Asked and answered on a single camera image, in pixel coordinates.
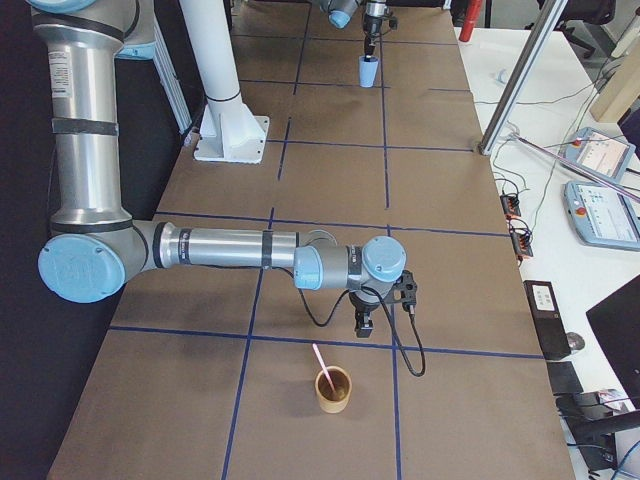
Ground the near teach pendant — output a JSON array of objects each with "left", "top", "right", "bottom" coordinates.
[{"left": 563, "top": 181, "right": 639, "bottom": 251}]

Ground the orange connector block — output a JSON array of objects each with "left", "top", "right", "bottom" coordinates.
[
  {"left": 509, "top": 223, "right": 533, "bottom": 260},
  {"left": 500, "top": 192, "right": 521, "bottom": 219}
]

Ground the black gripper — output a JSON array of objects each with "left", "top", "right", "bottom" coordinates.
[
  {"left": 362, "top": 14, "right": 385, "bottom": 61},
  {"left": 349, "top": 290, "right": 381, "bottom": 339}
]

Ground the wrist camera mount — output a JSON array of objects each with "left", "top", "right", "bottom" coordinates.
[{"left": 386, "top": 270, "right": 418, "bottom": 312}]

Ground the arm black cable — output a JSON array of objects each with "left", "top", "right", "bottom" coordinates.
[{"left": 297, "top": 284, "right": 427, "bottom": 377}]

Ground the blue ribbed plastic cup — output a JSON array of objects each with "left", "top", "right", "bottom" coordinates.
[{"left": 359, "top": 55, "right": 379, "bottom": 88}]

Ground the white mounting pillar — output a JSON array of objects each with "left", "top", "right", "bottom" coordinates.
[{"left": 180, "top": 0, "right": 270, "bottom": 164}]

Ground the teach pendant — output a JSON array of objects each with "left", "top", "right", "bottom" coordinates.
[
  {"left": 563, "top": 181, "right": 639, "bottom": 251},
  {"left": 559, "top": 127, "right": 636, "bottom": 183}
]

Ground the black power box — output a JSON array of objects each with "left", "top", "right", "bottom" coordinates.
[{"left": 523, "top": 280, "right": 571, "bottom": 361}]

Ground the brown wooden cup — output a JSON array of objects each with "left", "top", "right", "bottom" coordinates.
[{"left": 314, "top": 366, "right": 352, "bottom": 414}]

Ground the orange connector block near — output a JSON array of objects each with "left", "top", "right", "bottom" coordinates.
[{"left": 509, "top": 223, "right": 533, "bottom": 260}]

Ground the red cylinder object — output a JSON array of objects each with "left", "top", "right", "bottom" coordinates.
[{"left": 458, "top": 0, "right": 484, "bottom": 43}]

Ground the orange connector block far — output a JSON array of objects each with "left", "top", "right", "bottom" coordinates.
[{"left": 500, "top": 192, "right": 521, "bottom": 219}]

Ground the aluminium frame post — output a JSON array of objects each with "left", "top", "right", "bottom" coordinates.
[{"left": 478, "top": 0, "right": 568, "bottom": 156}]

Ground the far teach pendant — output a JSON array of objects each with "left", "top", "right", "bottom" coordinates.
[{"left": 559, "top": 127, "right": 636, "bottom": 183}]

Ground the black monitor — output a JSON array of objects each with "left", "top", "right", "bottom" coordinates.
[{"left": 586, "top": 278, "right": 639, "bottom": 406}]

